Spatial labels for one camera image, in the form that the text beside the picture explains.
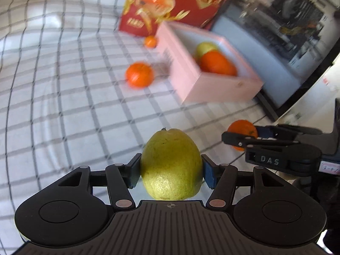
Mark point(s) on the large green pear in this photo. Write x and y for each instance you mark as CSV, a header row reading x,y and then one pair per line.
x,y
171,166

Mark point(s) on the white black-grid tablecloth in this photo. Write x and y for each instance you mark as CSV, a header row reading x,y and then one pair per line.
x,y
65,100

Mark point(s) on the pink cardboard box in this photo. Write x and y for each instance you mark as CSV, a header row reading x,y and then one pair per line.
x,y
177,44

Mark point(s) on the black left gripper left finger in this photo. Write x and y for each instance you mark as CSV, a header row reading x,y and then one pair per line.
x,y
120,179

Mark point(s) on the red egg snack bag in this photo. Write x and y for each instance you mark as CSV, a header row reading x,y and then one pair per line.
x,y
142,17

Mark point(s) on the tiny orange kumquat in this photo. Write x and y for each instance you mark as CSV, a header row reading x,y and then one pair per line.
x,y
150,42

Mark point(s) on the large orange in box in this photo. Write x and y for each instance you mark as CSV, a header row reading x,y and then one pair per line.
x,y
218,63

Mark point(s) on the open computer case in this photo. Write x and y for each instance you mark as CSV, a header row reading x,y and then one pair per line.
x,y
291,28

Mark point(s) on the orange mandarin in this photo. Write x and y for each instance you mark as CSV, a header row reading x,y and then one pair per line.
x,y
243,127
139,75

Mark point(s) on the green pear in box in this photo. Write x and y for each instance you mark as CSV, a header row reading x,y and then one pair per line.
x,y
205,47

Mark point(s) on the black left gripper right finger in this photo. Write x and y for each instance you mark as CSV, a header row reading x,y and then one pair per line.
x,y
222,180

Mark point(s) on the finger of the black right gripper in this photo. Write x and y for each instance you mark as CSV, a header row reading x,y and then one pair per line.
x,y
285,131
242,141

